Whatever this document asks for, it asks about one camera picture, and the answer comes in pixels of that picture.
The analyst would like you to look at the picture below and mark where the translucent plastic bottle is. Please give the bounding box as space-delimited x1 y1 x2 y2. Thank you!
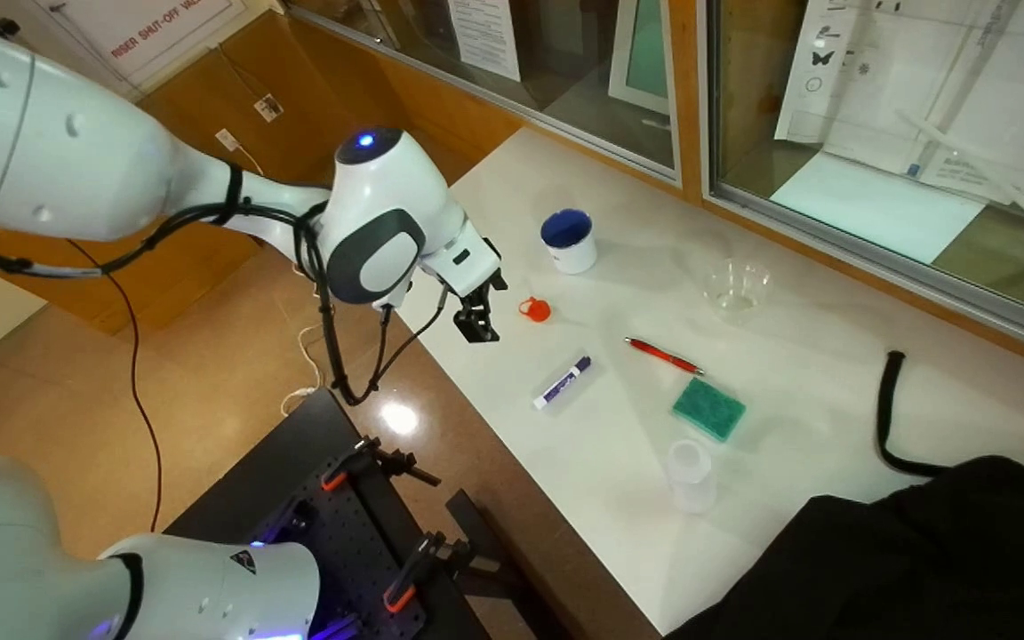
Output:
664 437 718 516

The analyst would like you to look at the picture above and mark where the purple and white marker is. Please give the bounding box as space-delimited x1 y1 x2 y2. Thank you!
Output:
532 355 594 412

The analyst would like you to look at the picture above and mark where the white cup with blue inside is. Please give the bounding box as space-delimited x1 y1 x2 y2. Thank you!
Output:
540 208 599 276

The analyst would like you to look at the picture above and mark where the black and orange clamp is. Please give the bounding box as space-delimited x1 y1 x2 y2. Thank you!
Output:
381 531 479 616
319 435 443 493

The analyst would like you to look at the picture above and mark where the red pen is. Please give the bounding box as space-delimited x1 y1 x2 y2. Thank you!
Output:
623 335 707 378

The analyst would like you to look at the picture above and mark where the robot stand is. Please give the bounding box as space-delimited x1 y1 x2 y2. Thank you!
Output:
164 386 568 640

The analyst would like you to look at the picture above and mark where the green sponge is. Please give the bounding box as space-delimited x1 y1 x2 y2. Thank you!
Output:
671 376 748 444

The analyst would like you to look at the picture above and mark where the window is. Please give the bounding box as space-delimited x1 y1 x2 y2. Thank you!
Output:
700 0 1024 360
284 0 684 186

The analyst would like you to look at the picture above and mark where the clear plastic cup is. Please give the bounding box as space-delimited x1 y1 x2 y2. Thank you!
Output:
703 258 772 317

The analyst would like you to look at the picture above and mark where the white paper notice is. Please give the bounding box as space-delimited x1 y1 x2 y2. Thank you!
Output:
446 0 523 84

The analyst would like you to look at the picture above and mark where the white sign with red text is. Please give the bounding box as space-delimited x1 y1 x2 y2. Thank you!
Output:
36 0 249 88

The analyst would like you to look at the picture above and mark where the black cloth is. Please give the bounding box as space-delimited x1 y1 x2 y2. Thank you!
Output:
661 454 1024 640

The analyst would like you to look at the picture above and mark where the white poster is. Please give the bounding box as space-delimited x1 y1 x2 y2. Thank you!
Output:
773 0 1024 214

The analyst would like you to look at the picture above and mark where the white cable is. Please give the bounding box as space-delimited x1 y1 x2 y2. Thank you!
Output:
279 322 328 418

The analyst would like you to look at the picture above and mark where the black strap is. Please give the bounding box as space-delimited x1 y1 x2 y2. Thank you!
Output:
875 349 956 479

